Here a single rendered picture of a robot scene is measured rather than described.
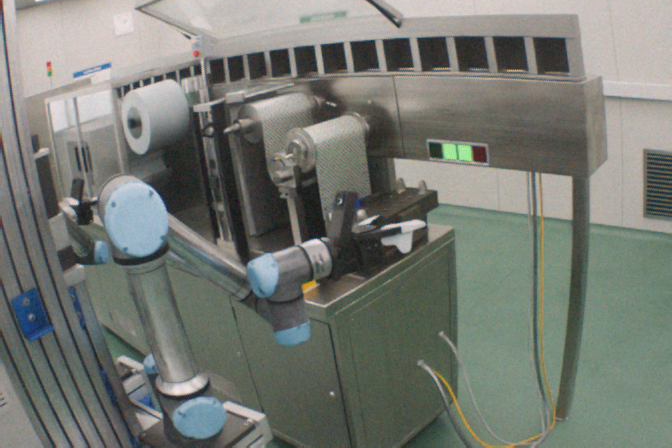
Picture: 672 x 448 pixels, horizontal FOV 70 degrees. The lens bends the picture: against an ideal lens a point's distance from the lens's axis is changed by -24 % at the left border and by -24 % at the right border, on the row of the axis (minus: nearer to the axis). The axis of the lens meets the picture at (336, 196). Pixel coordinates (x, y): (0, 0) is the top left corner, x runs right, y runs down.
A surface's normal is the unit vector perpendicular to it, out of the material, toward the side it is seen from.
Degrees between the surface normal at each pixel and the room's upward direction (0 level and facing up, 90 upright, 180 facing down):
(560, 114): 90
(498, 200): 90
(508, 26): 90
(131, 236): 82
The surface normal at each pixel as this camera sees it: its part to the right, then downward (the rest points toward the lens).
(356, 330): 0.73, 0.10
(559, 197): -0.68, 0.30
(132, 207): 0.50, 0.07
